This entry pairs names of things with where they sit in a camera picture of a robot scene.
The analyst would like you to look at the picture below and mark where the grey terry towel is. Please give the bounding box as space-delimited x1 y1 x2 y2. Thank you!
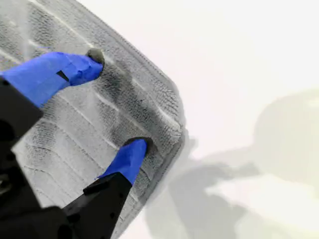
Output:
0 0 187 239

